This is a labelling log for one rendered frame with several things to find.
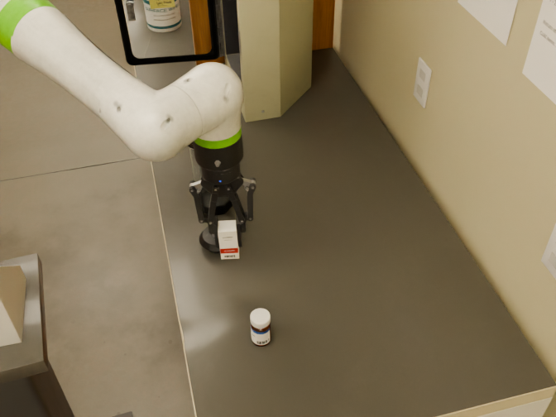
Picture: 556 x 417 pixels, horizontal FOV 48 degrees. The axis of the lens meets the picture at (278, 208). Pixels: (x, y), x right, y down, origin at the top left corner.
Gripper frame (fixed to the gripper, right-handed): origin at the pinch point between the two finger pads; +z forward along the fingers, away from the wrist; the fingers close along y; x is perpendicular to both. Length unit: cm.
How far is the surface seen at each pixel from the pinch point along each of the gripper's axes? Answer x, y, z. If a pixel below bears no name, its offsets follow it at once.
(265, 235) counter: -13.5, -7.8, 15.6
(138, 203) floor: -131, 54, 110
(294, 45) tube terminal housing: -72, -19, -4
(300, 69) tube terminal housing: -75, -21, 6
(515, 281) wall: 8, -62, 12
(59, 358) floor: -44, 74, 109
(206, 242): -8.6, 6.1, 11.8
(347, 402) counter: 32.7, -22.4, 15.1
